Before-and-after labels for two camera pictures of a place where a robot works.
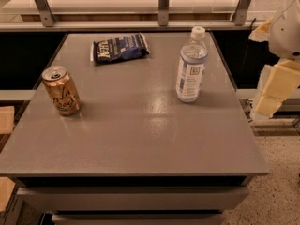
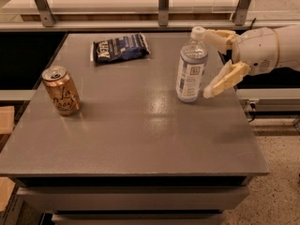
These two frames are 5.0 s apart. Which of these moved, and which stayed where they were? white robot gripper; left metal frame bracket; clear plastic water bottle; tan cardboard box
Moved: white robot gripper
Stayed: clear plastic water bottle; left metal frame bracket; tan cardboard box
